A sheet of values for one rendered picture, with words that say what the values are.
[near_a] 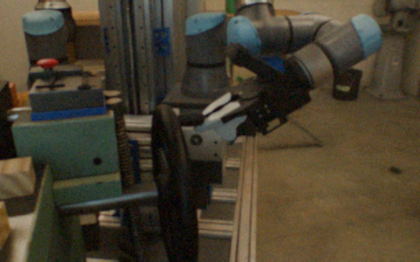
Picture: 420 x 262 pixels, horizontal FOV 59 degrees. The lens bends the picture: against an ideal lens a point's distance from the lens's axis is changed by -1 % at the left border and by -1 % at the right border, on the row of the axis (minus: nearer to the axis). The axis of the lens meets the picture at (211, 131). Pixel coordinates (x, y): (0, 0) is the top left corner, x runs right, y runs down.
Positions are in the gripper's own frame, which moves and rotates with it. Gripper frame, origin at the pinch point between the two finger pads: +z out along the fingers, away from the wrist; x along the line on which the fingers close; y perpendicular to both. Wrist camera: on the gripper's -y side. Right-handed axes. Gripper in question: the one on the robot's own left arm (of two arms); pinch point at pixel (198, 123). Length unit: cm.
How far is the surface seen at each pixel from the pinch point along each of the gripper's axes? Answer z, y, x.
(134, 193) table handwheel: 14.4, 0.7, -7.6
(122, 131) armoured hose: 10.4, -8.5, -5.0
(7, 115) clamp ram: 23.0, -18.9, -2.3
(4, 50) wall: 127, 6, 329
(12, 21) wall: 103, -12, 330
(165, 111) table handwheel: 3.1, -8.0, -6.1
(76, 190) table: 19.4, -7.0, -10.9
